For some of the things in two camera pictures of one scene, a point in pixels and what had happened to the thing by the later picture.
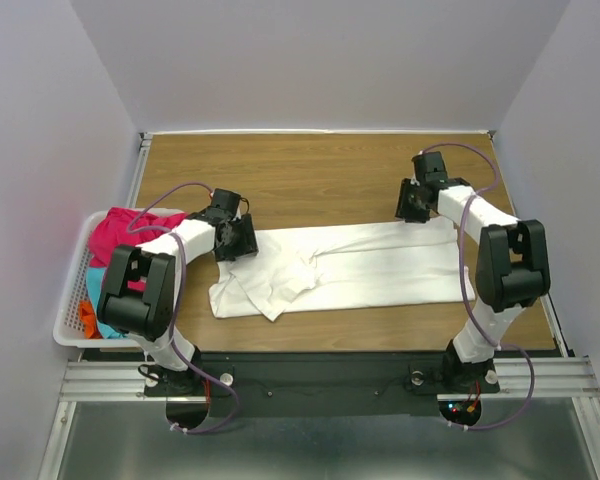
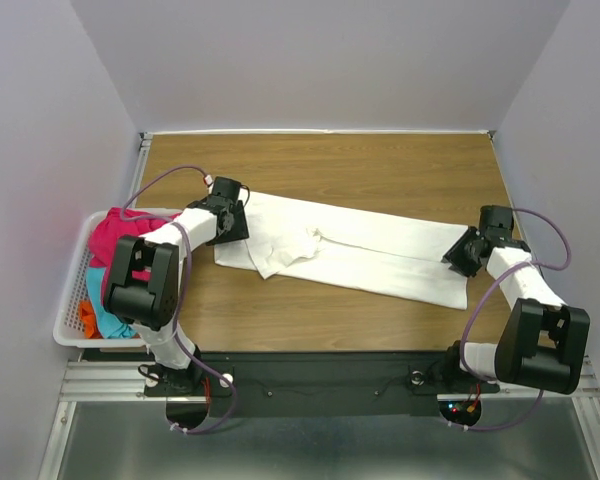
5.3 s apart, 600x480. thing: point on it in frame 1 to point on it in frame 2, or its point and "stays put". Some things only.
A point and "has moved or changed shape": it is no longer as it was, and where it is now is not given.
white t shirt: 319,269 has moved or changed shape
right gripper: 402,210 to 453,254
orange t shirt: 90,325 stays put
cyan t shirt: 95,281 stays put
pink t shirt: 122,226 stays put
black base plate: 322,383 stays put
